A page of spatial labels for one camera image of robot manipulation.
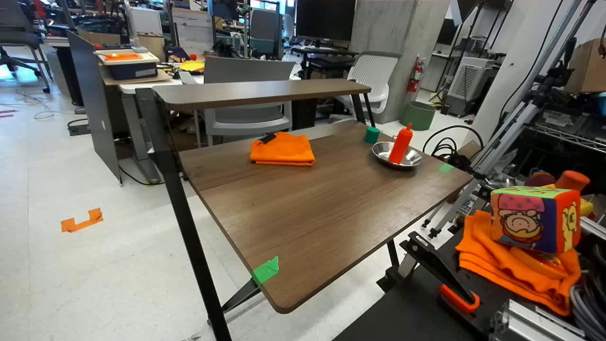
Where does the black monitor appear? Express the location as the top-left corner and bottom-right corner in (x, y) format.
(295, 0), (356, 40)

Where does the black marker on cloth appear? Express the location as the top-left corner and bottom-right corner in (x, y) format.
(259, 133), (276, 144)

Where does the red fire extinguisher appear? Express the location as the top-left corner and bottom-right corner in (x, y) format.
(407, 57), (424, 93)

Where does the folded orange cloth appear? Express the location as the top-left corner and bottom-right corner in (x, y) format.
(248, 133), (316, 167)

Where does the black orange bar clamp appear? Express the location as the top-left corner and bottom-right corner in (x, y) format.
(397, 231), (481, 317)

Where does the black cable loop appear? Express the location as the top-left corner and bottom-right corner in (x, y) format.
(420, 123), (486, 171)

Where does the cardboard box on rack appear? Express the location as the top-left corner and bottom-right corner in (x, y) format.
(566, 38), (606, 95)

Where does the orange tape floor marker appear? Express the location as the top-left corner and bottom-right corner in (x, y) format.
(60, 209), (104, 233)

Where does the small green cube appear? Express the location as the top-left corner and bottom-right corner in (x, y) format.
(363, 127), (380, 144)

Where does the silver tripod stand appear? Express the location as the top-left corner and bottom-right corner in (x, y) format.
(422, 0), (596, 239)

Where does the grey office chair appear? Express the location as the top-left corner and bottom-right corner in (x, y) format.
(202, 57), (293, 146)

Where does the silver metal pan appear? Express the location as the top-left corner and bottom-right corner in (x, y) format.
(371, 142), (422, 169)

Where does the colourful plush cube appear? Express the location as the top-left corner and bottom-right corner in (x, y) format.
(490, 186), (581, 254)

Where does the box with orange top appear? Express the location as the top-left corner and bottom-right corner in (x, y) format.
(96, 49), (159, 80)

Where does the black table leg frame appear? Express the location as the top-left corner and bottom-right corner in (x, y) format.
(134, 89), (261, 341)

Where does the green tape front corner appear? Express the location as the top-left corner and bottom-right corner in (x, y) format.
(252, 256), (280, 286)

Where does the green bin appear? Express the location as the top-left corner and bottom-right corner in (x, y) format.
(399, 103), (435, 131)

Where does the crumpled orange cloth pile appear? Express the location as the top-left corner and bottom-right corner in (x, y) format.
(456, 210), (581, 317)

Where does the dark grey divider panel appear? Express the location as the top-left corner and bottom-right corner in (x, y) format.
(68, 32), (123, 182)

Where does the wooden upper shelf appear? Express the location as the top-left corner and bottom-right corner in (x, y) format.
(155, 80), (369, 110)

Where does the green tape right edge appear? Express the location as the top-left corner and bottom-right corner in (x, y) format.
(439, 163), (454, 175)

